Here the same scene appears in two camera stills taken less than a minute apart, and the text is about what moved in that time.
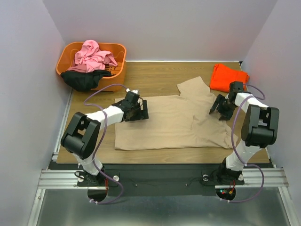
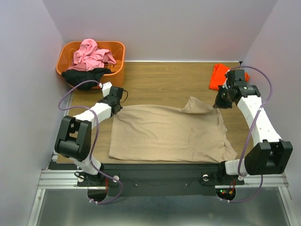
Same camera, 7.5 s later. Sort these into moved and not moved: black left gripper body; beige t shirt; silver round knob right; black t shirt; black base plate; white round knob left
Moved: beige t shirt; black left gripper body
Not moved: black t shirt; silver round knob right; black base plate; white round knob left
